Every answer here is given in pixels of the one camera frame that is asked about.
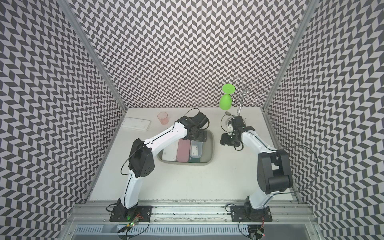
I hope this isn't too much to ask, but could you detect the translucent white pencil case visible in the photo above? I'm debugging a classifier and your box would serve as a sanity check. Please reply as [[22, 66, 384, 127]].
[[190, 141, 203, 158]]

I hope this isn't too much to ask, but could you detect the grey plastic storage box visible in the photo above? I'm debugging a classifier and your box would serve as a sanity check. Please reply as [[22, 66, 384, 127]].
[[157, 131, 214, 166]]

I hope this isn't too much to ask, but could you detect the pink pencil case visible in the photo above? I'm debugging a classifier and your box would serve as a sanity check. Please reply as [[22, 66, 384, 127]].
[[176, 139, 191, 163]]

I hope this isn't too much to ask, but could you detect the dark green pencil case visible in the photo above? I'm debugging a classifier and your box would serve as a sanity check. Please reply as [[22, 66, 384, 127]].
[[188, 157, 201, 163]]

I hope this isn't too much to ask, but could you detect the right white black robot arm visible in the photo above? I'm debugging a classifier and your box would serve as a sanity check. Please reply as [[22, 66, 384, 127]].
[[220, 116, 293, 218]]

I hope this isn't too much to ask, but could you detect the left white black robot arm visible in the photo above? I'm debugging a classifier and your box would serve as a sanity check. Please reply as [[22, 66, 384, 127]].
[[111, 112, 209, 222]]

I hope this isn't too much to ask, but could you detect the metal spoon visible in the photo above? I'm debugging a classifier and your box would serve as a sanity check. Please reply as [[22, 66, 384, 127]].
[[225, 112, 236, 117]]

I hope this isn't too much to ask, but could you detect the pink transparent cup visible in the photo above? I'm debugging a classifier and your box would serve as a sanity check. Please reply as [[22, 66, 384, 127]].
[[158, 112, 169, 125]]

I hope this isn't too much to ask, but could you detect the green plastic wine glass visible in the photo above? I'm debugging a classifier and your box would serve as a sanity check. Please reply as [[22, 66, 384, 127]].
[[219, 84, 236, 111]]

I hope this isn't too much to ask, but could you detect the chrome wire cup rack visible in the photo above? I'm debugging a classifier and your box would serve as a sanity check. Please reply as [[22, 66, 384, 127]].
[[221, 78, 268, 133]]

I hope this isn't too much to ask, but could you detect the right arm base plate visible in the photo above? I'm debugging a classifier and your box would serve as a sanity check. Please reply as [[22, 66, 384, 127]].
[[230, 205, 273, 223]]

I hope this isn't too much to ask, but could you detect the aluminium front rail frame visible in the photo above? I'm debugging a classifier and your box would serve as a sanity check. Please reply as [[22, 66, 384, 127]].
[[59, 200, 323, 240]]

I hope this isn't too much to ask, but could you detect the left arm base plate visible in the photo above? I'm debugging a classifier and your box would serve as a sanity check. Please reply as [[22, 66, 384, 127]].
[[109, 206, 153, 223]]

